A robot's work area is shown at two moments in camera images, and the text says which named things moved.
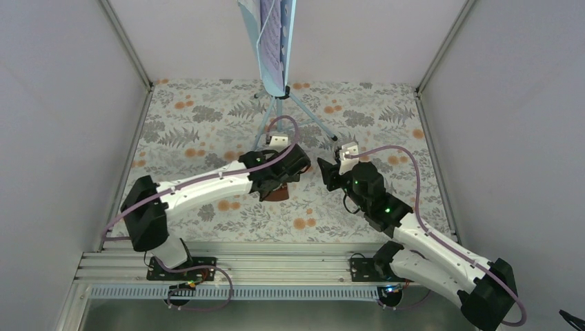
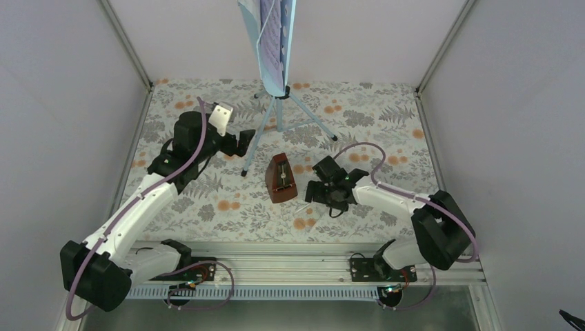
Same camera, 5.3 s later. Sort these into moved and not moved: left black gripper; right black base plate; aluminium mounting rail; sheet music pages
Moved: left black gripper
Not moved: aluminium mounting rail; sheet music pages; right black base plate
